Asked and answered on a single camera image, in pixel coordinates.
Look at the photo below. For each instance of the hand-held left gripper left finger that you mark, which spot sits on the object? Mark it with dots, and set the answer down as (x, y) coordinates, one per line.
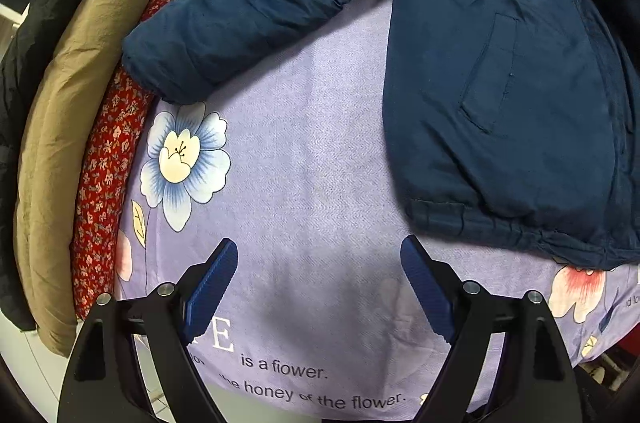
(212, 288)

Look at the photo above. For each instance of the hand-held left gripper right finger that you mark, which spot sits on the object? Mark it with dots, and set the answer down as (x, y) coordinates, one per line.
(425, 283)

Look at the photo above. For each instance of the navy blue padded jacket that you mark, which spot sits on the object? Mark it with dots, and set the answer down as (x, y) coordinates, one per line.
(500, 103)

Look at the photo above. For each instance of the red floral folded garment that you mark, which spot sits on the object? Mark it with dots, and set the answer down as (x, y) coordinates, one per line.
(105, 168)

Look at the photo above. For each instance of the purple floral bed sheet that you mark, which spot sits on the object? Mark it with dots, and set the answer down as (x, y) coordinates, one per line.
(310, 153)

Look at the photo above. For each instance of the tan folded garment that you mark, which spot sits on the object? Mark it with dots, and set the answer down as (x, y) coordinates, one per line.
(65, 103)

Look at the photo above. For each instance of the black folded garment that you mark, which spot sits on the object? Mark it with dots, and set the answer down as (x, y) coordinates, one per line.
(30, 28)

